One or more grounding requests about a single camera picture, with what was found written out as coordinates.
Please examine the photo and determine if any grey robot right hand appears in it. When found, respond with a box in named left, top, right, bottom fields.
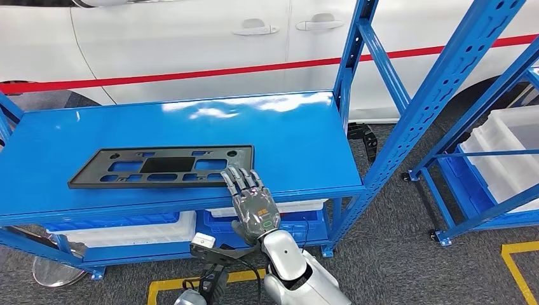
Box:
left=221, top=166, right=282, bottom=246

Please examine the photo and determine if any black plastic panel part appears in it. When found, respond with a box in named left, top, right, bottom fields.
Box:
left=67, top=144, right=256, bottom=190

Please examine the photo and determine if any blue metal shelf rack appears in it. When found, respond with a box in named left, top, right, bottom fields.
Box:
left=0, top=0, right=528, bottom=281
left=402, top=37, right=539, bottom=248

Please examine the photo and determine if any blue plastic bin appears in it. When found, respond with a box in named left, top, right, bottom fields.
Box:
left=203, top=208, right=326, bottom=250
left=440, top=145, right=539, bottom=231
left=43, top=212, right=182, bottom=233

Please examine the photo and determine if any white car with red stripe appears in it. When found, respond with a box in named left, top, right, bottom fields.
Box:
left=0, top=0, right=539, bottom=124

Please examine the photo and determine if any black right wrist camera bracket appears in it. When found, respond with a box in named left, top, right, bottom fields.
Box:
left=189, top=243, right=260, bottom=267

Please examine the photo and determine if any black camera cable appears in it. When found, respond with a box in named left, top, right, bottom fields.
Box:
left=229, top=257, right=263, bottom=305

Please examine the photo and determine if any black plastic bracket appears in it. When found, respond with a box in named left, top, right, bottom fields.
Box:
left=347, top=122, right=379, bottom=164

